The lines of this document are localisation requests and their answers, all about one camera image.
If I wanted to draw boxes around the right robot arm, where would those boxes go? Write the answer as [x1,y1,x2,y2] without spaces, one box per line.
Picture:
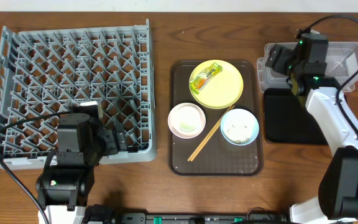
[265,33,358,223]

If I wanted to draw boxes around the light blue bowl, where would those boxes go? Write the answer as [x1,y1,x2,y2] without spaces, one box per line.
[220,108,259,146]

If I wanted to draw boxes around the food scraps in bowl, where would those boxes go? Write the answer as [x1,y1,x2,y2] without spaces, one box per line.
[223,123,252,144]

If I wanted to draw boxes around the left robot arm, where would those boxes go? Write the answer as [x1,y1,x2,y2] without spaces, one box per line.
[36,113,127,223]

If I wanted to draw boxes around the dark brown serving tray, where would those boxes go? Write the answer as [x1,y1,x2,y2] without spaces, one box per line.
[168,60,264,176]

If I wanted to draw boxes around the pink small bowl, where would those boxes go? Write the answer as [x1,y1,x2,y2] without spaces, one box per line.
[167,103,206,139]

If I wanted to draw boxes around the black rectangular waste bin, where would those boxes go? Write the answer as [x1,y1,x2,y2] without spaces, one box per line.
[263,88,349,146]

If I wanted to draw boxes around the grey plastic dishwasher rack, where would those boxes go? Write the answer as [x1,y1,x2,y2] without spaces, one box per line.
[0,23,157,169]

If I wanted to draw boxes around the green orange snack wrapper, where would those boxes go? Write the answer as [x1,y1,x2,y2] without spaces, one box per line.
[190,62,223,94]

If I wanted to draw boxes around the clear plastic waste bin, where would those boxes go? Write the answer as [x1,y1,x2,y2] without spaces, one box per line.
[257,42,358,92]

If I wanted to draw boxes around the yellow round plate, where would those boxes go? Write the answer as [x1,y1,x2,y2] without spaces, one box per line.
[189,60,244,109]

